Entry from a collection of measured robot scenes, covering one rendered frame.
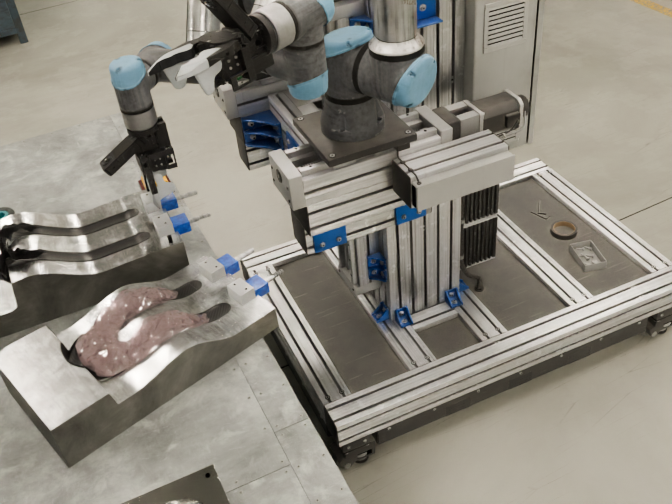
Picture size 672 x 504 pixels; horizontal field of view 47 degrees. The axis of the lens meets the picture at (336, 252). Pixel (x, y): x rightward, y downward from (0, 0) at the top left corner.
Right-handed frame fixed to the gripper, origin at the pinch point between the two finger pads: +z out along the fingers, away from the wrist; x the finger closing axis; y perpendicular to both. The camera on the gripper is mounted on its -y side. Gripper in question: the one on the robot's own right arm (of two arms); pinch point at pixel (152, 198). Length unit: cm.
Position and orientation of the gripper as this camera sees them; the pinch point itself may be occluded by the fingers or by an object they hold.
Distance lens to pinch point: 195.1
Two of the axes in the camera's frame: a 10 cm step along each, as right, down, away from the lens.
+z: 0.8, 7.7, 6.3
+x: -4.3, -5.4, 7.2
